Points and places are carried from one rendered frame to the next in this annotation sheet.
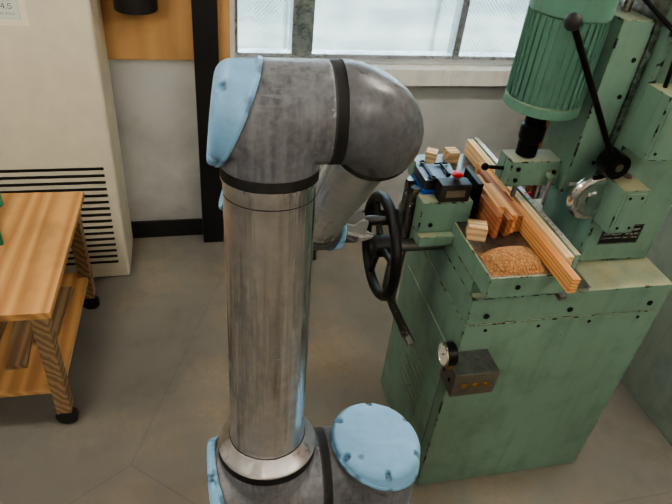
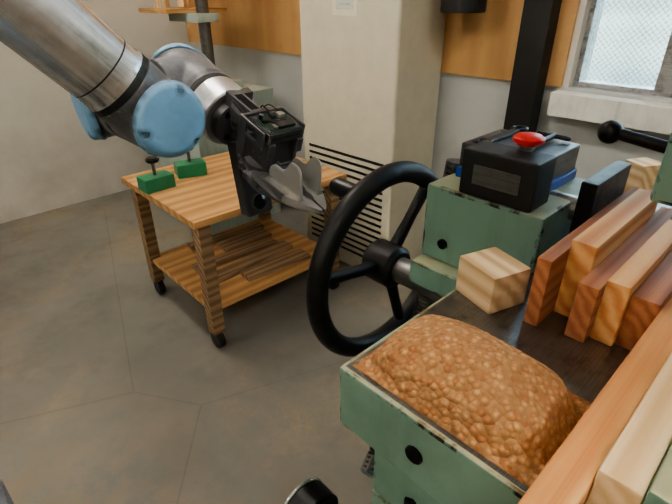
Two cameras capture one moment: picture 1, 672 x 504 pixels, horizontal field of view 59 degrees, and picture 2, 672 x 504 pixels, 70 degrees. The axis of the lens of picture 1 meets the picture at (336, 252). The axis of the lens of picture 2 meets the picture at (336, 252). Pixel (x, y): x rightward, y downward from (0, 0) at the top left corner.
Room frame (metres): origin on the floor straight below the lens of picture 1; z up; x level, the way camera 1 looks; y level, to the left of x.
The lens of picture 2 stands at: (0.93, -0.60, 1.15)
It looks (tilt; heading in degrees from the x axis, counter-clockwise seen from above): 29 degrees down; 62
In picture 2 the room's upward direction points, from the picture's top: straight up
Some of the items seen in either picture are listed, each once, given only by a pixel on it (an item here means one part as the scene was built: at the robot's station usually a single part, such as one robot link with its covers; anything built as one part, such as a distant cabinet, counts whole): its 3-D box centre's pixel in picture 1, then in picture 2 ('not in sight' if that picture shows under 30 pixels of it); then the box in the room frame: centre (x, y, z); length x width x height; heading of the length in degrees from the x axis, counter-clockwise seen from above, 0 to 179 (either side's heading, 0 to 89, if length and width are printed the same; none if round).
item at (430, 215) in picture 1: (435, 202); (507, 219); (1.34, -0.25, 0.91); 0.15 x 0.14 x 0.09; 16
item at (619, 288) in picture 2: (499, 207); (642, 276); (1.33, -0.41, 0.93); 0.16 x 0.02 x 0.06; 16
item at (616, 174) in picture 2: (460, 190); (566, 206); (1.36, -0.30, 0.95); 0.09 x 0.07 x 0.09; 16
